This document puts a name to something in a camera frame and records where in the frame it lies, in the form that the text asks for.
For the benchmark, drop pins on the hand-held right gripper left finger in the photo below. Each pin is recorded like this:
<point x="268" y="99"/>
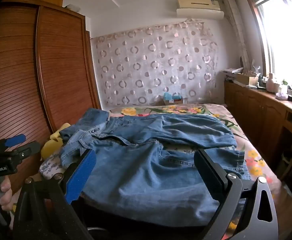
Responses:
<point x="80" y="175"/>

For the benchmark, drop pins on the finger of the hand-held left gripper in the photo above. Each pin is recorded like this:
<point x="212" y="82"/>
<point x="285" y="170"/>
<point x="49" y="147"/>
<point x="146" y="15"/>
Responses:
<point x="29" y="150"/>
<point x="14" y="140"/>

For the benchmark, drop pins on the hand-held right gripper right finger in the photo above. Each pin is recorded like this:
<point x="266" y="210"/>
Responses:
<point x="211" y="172"/>

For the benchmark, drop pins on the light blue denim pants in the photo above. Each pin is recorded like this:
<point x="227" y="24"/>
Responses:
<point x="148" y="180"/>

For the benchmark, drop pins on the dark blue folded denim pants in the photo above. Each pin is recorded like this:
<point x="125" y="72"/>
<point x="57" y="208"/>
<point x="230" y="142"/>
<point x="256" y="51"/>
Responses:
<point x="94" y="117"/>

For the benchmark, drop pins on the yellow plush toy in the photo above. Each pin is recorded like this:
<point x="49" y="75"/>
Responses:
<point x="48" y="147"/>

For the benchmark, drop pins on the blue floral white sheet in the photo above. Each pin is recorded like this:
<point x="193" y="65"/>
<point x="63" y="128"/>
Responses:
<point x="49" y="166"/>

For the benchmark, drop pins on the pink floral blanket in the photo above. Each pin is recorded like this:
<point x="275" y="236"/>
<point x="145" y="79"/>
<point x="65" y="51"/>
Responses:
<point x="251" y="155"/>

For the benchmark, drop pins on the wooden sideboard cabinet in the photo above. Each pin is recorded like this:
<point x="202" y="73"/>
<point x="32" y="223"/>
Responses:
<point x="256" y="115"/>

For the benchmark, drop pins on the cardboard box with blue items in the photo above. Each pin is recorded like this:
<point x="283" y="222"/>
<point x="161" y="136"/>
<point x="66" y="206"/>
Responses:
<point x="173" y="100"/>

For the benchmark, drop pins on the wooden slatted wardrobe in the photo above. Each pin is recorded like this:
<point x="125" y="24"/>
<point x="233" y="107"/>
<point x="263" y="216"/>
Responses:
<point x="60" y="67"/>

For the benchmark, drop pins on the stack of papers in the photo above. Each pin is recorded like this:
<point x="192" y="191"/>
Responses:
<point x="232" y="73"/>

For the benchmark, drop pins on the purple pouch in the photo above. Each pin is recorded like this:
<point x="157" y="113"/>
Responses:
<point x="281" y="95"/>

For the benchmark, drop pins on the pink bottle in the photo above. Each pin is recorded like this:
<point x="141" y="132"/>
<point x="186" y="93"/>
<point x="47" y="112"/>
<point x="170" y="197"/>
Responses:
<point x="272" y="85"/>

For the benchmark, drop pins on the small black box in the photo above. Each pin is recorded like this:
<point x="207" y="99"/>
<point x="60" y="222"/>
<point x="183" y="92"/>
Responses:
<point x="291" y="98"/>

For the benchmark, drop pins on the circle patterned sheer curtain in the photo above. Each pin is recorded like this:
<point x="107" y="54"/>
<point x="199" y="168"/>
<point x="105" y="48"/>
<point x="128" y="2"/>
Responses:
<point x="148" y="67"/>

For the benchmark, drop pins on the white box on wardrobe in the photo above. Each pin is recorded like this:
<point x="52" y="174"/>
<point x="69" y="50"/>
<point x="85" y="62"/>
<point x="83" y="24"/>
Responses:
<point x="73" y="8"/>

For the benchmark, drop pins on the window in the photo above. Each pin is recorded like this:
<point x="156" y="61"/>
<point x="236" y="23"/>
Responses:
<point x="283" y="42"/>

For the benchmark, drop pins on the wall air conditioner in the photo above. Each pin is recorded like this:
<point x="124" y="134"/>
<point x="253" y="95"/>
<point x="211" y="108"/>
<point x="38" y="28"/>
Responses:
<point x="198" y="7"/>

